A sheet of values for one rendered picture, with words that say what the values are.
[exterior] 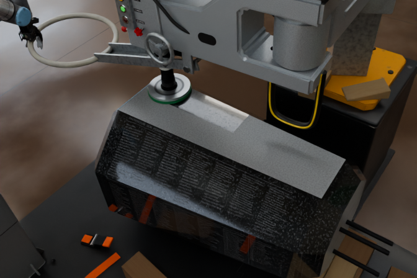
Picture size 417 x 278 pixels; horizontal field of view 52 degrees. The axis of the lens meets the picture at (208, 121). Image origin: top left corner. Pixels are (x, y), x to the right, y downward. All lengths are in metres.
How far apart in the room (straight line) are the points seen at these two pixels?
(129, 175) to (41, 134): 1.43
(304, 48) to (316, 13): 0.15
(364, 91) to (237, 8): 0.90
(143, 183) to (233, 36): 0.82
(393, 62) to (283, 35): 1.08
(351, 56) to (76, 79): 2.37
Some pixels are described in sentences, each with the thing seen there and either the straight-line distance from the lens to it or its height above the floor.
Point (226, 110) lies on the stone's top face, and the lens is 2.00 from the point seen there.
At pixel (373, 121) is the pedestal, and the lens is 2.13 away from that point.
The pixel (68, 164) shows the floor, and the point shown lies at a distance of 3.07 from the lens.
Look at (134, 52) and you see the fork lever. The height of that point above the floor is 0.92.
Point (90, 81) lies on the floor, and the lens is 3.71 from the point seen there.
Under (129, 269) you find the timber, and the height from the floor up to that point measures 0.13.
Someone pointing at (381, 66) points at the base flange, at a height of 0.78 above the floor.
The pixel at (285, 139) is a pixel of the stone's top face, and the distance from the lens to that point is 1.87.
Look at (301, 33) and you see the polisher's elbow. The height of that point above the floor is 1.38.
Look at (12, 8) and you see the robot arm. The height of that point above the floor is 1.23.
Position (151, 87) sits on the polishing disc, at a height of 0.83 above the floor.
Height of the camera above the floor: 2.15
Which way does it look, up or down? 43 degrees down
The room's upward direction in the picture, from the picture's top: 5 degrees counter-clockwise
